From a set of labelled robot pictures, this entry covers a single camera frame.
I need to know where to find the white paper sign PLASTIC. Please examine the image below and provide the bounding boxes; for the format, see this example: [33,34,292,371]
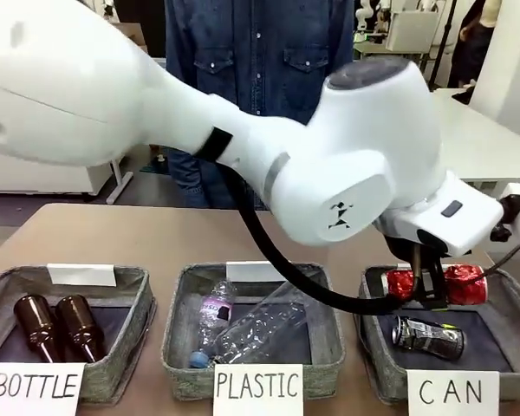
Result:
[212,363,304,416]

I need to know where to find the white paper sign CAN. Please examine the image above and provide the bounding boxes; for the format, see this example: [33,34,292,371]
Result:
[406,368,501,416]

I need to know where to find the black tripod pole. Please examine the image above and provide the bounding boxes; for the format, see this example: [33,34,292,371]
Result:
[427,0,459,88]

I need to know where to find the white paper sign BOTTLE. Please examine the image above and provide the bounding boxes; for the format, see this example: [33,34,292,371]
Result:
[0,362,86,416]

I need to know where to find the white desk with leg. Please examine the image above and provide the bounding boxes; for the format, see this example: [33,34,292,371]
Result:
[0,158,134,205]

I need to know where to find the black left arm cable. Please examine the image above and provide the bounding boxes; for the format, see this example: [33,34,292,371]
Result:
[218,160,520,316]

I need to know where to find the person in denim shirt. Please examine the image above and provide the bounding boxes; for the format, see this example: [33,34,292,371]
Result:
[164,0,355,210]

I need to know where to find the background grey table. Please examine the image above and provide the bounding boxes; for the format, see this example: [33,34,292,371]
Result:
[353,38,432,66]

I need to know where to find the grey fabric basket bottle label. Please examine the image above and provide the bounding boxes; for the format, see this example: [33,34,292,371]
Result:
[0,264,158,402]

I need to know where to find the brown glass bottle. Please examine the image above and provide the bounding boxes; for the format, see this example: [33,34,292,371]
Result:
[13,294,64,365]
[53,295,107,365]

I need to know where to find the background person dark clothes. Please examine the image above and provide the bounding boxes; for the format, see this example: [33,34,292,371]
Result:
[449,0,500,88]

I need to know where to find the large clear plastic bottle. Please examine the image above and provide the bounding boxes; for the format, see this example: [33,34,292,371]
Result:
[207,280,314,366]

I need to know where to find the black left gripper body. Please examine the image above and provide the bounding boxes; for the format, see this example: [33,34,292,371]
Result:
[384,235,445,276]

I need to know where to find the black drink can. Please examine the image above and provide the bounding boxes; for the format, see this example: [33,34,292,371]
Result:
[391,314,466,361]

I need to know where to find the crushed red drink can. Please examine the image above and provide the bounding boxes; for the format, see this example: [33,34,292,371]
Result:
[380,264,491,305]

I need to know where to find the black left arm strap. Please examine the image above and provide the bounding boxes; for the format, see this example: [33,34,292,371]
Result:
[194,127,234,165]

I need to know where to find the white box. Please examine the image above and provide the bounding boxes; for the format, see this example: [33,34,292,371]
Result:
[386,10,439,52]

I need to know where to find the small clear water bottle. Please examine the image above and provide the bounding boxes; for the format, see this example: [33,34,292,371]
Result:
[189,278,240,370]

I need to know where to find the grey fabric basket plastic label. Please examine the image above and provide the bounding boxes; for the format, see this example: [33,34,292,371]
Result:
[159,261,346,389]

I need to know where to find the blank white card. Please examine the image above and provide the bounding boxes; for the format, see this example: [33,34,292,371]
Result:
[225,260,273,283]
[46,263,118,288]

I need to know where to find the white table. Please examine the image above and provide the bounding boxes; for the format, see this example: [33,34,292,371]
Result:
[431,88,520,192]

